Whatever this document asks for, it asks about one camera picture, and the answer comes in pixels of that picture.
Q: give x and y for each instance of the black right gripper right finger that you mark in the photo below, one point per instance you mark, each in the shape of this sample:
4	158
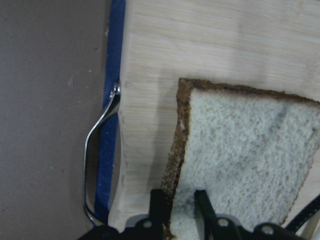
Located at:
204	215

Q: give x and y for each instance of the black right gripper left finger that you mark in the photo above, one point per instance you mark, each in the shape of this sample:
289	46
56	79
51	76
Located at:
156	214

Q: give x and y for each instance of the bread slice with crust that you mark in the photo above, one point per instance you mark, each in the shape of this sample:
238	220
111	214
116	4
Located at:
250	149

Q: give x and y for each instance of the wooden cutting board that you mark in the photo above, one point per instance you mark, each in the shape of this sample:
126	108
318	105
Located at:
265	44

